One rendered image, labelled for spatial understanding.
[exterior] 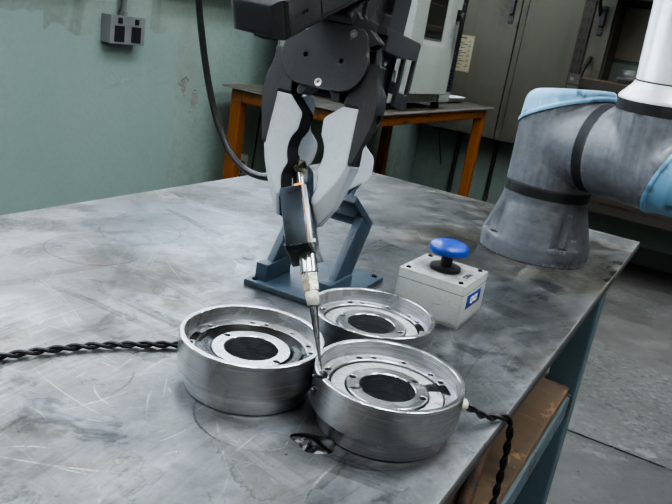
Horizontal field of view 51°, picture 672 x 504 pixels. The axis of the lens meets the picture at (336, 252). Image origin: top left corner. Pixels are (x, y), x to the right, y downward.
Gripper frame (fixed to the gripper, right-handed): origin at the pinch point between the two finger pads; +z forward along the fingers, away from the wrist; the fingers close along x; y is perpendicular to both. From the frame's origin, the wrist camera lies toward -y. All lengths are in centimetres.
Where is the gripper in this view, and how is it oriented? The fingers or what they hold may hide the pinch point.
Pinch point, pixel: (296, 203)
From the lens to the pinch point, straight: 53.6
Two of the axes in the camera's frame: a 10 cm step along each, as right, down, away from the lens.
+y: 4.9, -0.6, 8.7
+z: -2.3, 9.5, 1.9
